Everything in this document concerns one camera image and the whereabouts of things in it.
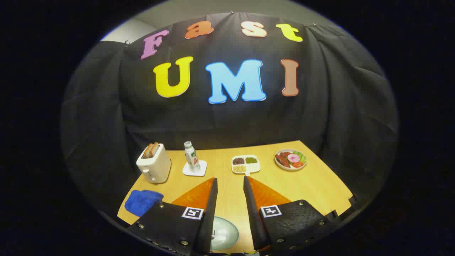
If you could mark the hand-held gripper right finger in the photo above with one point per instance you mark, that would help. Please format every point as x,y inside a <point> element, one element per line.
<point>250,213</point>

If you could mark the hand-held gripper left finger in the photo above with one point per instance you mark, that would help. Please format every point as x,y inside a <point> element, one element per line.
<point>209,213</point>

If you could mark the pale green plate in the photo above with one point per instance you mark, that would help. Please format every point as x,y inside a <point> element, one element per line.
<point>225,233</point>

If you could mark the white divided dish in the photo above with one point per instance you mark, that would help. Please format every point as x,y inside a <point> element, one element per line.
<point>253,168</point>

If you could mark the yellow soybeans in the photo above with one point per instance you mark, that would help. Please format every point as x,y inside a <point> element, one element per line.
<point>239,169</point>

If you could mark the white square coaster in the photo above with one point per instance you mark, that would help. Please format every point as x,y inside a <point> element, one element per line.
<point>188,171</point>

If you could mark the green mung beans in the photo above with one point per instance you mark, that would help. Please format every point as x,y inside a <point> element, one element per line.
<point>251,160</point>

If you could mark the dark red beans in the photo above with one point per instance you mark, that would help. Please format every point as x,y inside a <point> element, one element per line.
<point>238,161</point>

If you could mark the white food plate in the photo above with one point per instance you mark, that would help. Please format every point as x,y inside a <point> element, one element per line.
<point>289,169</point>

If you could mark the white drink bottle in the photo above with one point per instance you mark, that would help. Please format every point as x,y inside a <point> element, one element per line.
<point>191,156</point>

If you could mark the brown meat slices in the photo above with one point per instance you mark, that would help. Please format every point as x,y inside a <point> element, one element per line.
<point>282,160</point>

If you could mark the red tomato slice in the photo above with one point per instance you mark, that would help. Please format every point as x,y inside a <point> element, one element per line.
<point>298,164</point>

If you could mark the blue cloth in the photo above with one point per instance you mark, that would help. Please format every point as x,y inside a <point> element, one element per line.
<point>142,201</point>

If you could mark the white toaster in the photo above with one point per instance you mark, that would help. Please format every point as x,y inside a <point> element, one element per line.
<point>156,167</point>

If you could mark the green lettuce leaf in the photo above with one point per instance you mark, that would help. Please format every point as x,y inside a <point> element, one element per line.
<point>302,156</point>

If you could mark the black table clamp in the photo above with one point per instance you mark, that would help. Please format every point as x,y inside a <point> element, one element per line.
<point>333,214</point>
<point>352,202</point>

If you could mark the brown toast slice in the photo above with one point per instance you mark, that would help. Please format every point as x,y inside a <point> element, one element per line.
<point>147,152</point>
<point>155,148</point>

